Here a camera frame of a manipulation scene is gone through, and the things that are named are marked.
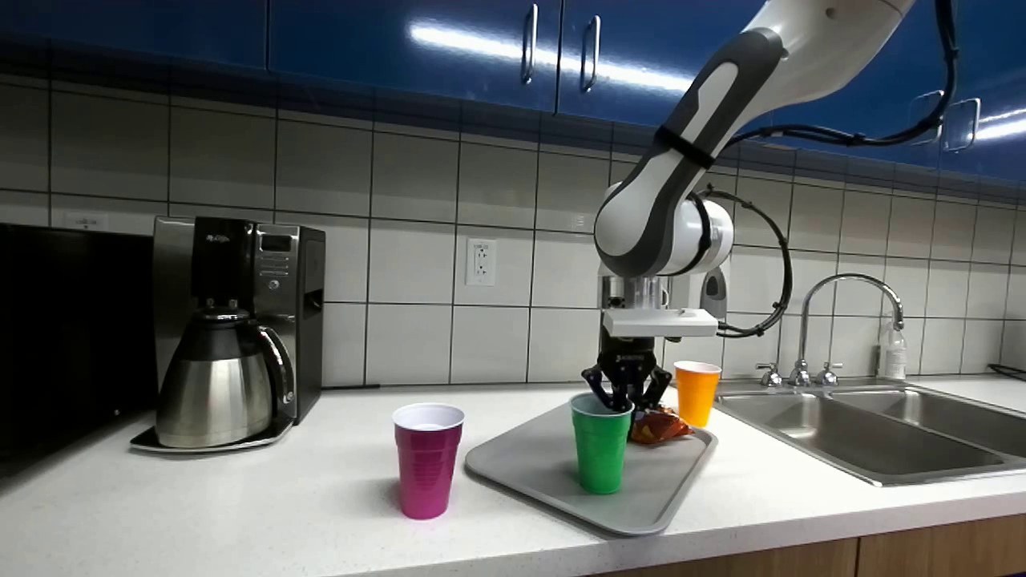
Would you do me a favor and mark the steel double sink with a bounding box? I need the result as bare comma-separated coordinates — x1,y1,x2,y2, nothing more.
715,381,1026,488

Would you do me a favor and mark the blue wall cabinet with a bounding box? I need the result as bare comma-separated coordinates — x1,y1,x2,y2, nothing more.
0,0,1026,187

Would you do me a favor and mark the clear soap bottle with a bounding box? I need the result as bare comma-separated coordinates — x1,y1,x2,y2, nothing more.
877,320,909,381

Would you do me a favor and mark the orange snack bag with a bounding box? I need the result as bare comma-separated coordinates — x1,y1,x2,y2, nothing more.
629,405,695,447

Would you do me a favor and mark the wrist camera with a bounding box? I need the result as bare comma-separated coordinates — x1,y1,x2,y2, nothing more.
601,308,720,338

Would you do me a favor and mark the steel coffee carafe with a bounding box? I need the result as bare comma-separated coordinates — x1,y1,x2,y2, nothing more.
154,300,297,450

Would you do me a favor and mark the pink plastic cup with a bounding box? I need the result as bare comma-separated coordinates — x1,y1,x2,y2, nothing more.
392,402,467,521

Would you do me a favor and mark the grey plastic tray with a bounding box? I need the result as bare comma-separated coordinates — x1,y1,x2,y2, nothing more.
464,397,719,537

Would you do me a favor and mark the blue cabinet door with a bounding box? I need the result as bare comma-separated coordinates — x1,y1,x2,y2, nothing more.
557,0,774,129
267,0,563,114

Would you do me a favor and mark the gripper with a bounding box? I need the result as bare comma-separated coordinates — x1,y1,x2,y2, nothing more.
582,335,673,414

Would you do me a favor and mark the green plastic cup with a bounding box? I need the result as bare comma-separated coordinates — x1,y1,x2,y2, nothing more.
570,392,636,495

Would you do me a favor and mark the wooden base cabinet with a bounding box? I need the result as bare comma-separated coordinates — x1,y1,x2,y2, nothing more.
589,513,1026,577

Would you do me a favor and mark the chrome tap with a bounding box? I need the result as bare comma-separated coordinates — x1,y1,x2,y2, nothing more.
757,272,906,389

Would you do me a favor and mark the black microwave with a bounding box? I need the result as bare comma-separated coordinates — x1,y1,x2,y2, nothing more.
0,222,159,483

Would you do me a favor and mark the silver cabinet door handle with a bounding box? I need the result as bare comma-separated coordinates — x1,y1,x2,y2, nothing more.
908,90,946,147
941,97,981,154
580,14,602,94
519,3,540,86

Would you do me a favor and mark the steel coffee maker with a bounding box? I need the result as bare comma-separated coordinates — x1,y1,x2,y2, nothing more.
130,216,327,455

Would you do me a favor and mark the yellow plastic cup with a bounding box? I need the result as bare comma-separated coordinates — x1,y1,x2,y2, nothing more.
673,360,723,429

